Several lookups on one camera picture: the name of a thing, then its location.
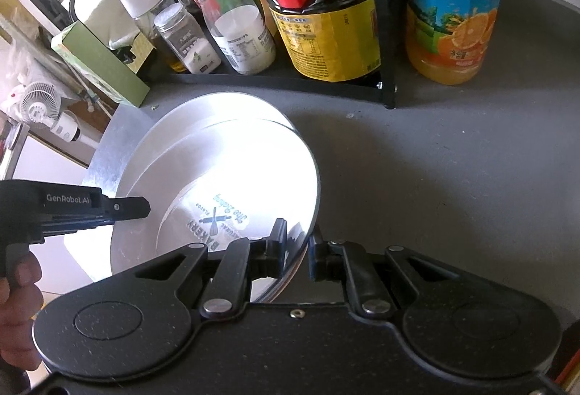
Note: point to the white desk fan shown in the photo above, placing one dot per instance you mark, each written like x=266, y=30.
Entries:
x=43, y=107

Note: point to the white capped powder bottle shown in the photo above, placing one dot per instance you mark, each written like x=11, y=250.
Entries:
x=238, y=37

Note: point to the green cardboard box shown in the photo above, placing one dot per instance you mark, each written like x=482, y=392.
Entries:
x=104, y=64

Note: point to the person's left hand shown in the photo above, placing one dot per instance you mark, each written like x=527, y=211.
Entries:
x=18, y=309

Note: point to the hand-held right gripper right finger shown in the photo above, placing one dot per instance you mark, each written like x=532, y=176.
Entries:
x=315, y=261

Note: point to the orange juice bottle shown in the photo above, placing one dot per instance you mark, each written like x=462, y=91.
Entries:
x=453, y=14

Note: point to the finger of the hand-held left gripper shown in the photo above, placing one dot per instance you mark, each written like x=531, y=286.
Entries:
x=129, y=209

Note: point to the small glass spice jar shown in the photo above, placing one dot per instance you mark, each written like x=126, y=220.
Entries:
x=190, y=46

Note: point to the black spice rack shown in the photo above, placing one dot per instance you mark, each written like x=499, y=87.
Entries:
x=389, y=59

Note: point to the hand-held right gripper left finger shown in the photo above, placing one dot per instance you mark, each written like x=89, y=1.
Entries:
x=277, y=250

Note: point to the white plate blue print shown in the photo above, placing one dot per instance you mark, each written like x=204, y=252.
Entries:
x=217, y=168

